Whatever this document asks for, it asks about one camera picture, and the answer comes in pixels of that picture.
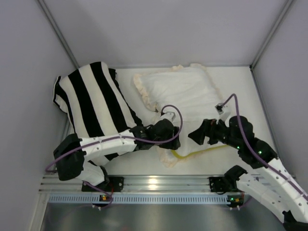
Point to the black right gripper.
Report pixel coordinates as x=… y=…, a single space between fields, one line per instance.
x=208 y=131

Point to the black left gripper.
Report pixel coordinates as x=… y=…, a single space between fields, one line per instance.
x=172 y=138

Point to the grey pillowcase with cream ruffle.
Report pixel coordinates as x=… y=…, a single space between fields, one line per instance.
x=192 y=90

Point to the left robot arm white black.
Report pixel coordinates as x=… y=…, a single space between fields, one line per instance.
x=85 y=158

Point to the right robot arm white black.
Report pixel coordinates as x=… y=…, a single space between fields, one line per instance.
x=286 y=200

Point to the black and white striped pillow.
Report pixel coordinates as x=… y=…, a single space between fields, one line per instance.
x=93 y=102

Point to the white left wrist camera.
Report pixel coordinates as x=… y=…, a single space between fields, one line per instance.
x=170 y=116

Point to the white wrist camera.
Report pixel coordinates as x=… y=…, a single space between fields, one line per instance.
x=170 y=116
x=223 y=112

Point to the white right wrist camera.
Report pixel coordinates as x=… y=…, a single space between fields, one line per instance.
x=223 y=112

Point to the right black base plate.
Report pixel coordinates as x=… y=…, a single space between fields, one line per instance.
x=218 y=185

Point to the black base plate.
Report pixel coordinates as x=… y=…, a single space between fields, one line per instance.
x=218 y=185
x=115 y=184

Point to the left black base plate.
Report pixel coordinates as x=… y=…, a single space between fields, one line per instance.
x=115 y=184

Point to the aluminium mounting rail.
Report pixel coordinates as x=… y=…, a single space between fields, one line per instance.
x=137 y=184

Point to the perforated cable duct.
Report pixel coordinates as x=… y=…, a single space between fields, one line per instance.
x=143 y=199

